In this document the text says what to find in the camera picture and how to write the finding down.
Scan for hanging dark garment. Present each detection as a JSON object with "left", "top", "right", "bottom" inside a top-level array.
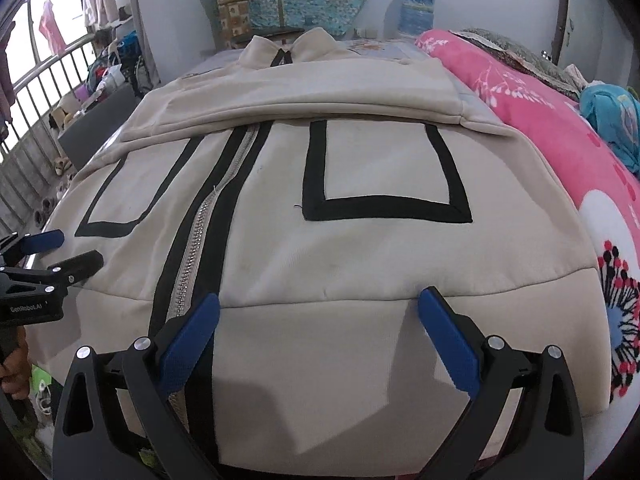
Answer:
[{"left": 0, "top": 35, "right": 16, "bottom": 126}]

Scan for pile of mixed clothes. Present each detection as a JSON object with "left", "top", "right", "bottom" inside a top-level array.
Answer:
[{"left": 85, "top": 30, "right": 151, "bottom": 96}]

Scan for hanging beige garments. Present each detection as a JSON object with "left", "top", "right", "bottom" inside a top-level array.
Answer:
[{"left": 81, "top": 0, "right": 118, "bottom": 28}]

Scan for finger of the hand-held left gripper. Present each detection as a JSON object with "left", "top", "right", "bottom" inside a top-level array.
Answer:
[
  {"left": 0, "top": 229, "right": 66, "bottom": 267},
  {"left": 30, "top": 251, "right": 105, "bottom": 293}
]

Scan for grey brown blanket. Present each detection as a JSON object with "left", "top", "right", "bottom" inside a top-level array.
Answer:
[{"left": 452, "top": 27, "right": 583, "bottom": 101}]

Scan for person's left hand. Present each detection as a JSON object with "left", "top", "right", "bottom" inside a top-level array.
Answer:
[{"left": 0, "top": 327, "right": 32, "bottom": 393}]

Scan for metal window railing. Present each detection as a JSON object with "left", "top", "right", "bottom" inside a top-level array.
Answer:
[{"left": 0, "top": 40, "right": 98, "bottom": 241}]

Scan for brick patterned cushion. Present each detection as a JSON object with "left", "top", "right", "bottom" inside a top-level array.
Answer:
[{"left": 216, "top": 0, "right": 251, "bottom": 46}]

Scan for wooden chair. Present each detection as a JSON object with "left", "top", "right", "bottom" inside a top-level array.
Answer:
[{"left": 200, "top": 0, "right": 306, "bottom": 51}]

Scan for door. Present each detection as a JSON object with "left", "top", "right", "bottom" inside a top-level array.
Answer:
[{"left": 547, "top": 0, "right": 621, "bottom": 66}]

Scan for blue water bottle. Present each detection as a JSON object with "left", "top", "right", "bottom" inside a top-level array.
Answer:
[{"left": 399, "top": 0, "right": 436, "bottom": 38}]

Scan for blue printed cloth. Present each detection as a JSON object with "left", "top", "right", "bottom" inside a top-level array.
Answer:
[{"left": 580, "top": 82, "right": 640, "bottom": 176}]

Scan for hanging pink shirt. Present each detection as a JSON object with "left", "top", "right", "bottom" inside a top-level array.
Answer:
[{"left": 39, "top": 0, "right": 67, "bottom": 56}]

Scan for beige zip jacket black trim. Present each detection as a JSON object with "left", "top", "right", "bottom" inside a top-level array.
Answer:
[{"left": 37, "top": 27, "right": 615, "bottom": 466}]

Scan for grey cabinet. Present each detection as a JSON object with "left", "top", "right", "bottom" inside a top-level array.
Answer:
[{"left": 57, "top": 82, "right": 143, "bottom": 171}]

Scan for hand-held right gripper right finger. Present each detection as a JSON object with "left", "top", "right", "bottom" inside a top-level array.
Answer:
[{"left": 417, "top": 286, "right": 586, "bottom": 480}]

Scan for pink floral blanket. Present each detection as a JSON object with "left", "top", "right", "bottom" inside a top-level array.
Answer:
[{"left": 415, "top": 29, "right": 640, "bottom": 466}]

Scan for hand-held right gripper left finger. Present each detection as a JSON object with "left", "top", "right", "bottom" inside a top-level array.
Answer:
[{"left": 51, "top": 292, "right": 223, "bottom": 480}]

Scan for green bag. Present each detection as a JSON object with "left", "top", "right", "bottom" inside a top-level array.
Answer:
[{"left": 29, "top": 364, "right": 50, "bottom": 395}]

